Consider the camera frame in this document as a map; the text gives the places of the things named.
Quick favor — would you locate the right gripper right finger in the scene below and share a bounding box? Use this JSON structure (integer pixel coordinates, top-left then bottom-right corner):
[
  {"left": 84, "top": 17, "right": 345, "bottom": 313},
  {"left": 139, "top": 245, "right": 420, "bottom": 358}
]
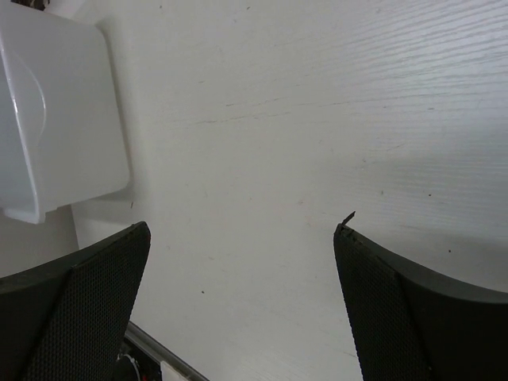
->
[{"left": 333, "top": 220, "right": 507, "bottom": 380}]

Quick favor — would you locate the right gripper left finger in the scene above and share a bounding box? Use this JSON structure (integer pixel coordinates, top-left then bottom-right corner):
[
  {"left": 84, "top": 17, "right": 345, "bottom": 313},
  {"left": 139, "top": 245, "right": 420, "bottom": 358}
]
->
[{"left": 1, "top": 221, "right": 151, "bottom": 380}]

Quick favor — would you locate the white plastic bin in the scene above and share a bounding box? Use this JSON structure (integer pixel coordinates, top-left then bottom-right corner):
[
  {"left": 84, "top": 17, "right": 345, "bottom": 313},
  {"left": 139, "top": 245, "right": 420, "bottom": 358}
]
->
[{"left": 1, "top": 1, "right": 130, "bottom": 224}]

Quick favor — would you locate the aluminium frame rail front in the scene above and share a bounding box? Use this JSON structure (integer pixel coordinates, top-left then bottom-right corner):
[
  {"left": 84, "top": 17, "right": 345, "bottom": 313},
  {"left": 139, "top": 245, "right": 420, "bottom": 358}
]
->
[{"left": 125, "top": 321, "right": 209, "bottom": 381}]

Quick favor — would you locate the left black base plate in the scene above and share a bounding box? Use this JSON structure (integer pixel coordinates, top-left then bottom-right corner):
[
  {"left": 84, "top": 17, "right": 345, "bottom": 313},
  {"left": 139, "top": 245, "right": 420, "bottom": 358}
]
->
[{"left": 111, "top": 341, "right": 162, "bottom": 381}]

